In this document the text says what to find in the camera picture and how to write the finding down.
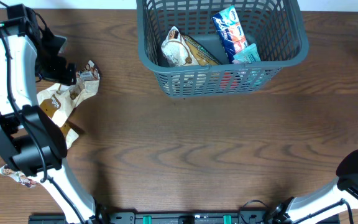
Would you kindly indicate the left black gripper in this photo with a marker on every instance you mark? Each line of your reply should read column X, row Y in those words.
column 56, row 71

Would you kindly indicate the long beige snack bag strip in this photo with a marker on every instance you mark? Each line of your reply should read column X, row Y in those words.
column 59, row 101

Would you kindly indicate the beige brown snack bag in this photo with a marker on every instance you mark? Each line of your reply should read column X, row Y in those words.
column 178, row 54

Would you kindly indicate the orange cracker sleeve package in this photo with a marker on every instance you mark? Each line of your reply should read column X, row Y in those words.
column 204, row 57

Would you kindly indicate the multicolour tissue pack strip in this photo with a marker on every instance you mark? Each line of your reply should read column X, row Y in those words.
column 231, row 34

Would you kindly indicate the teal snack bar wrapper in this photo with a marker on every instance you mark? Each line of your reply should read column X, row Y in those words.
column 248, row 55

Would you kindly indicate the grey plastic basket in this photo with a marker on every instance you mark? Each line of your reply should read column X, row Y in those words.
column 275, row 27

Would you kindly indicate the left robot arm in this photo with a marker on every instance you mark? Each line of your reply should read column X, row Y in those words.
column 30, row 141

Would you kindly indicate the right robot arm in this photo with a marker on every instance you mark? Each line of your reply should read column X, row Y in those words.
column 340, row 195

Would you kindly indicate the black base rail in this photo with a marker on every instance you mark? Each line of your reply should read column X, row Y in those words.
column 253, row 217

